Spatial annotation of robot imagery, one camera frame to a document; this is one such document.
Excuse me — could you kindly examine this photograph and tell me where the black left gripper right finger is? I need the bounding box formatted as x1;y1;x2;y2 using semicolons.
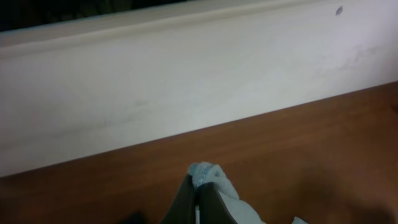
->
197;183;237;224

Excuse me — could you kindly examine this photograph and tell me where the folded dark navy garment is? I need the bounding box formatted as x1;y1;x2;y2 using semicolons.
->
118;211;146;224

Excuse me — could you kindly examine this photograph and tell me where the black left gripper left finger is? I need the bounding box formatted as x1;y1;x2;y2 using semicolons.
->
160;174;196;224

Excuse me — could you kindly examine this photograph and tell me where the light blue t-shirt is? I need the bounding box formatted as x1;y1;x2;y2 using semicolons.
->
187;161;308;224

